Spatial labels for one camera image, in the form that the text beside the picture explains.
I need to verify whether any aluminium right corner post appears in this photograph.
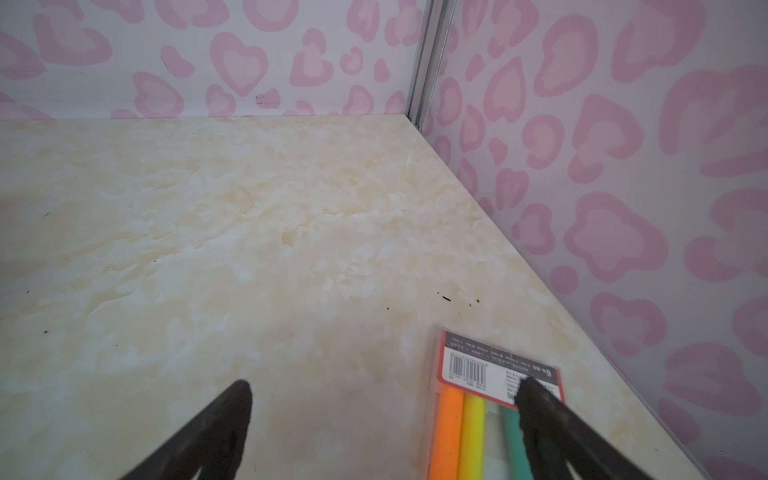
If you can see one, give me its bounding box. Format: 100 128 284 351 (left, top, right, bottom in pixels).
406 0 457 132

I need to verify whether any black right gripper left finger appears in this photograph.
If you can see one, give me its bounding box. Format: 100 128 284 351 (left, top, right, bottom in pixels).
123 379 253 480

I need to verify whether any coloured marker pack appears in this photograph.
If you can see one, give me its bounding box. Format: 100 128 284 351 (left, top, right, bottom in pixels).
420 327 565 479

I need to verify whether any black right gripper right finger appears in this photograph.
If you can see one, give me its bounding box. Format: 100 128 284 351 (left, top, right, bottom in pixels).
515 377 650 480

